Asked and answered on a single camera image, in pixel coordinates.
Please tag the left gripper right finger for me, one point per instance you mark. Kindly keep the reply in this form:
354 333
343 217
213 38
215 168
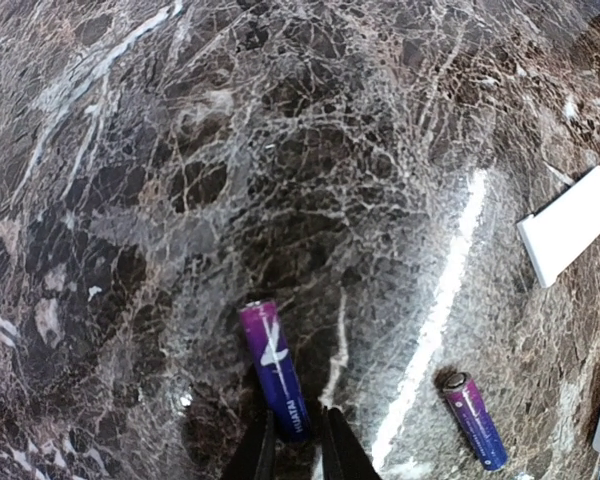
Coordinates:
343 456

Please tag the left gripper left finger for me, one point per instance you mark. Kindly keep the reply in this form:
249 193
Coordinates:
254 458

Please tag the purple battery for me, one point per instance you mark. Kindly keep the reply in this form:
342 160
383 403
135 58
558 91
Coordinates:
275 370
470 411

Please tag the white battery cover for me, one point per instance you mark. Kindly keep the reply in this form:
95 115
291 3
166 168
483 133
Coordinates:
556 236

